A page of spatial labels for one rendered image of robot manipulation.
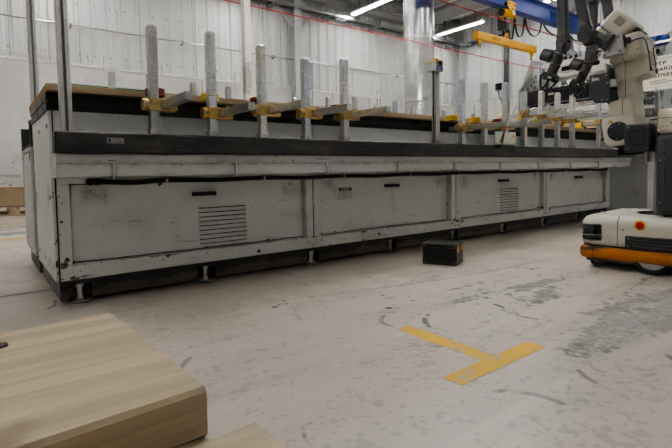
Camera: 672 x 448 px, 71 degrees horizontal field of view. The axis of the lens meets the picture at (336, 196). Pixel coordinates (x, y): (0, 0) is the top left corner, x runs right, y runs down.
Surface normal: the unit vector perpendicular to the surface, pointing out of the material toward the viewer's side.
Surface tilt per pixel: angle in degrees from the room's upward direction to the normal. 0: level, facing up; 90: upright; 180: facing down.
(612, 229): 90
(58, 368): 1
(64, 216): 90
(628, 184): 90
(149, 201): 92
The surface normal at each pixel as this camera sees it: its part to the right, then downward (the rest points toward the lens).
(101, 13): 0.61, 0.03
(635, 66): -0.73, 0.05
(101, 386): -0.01, -1.00
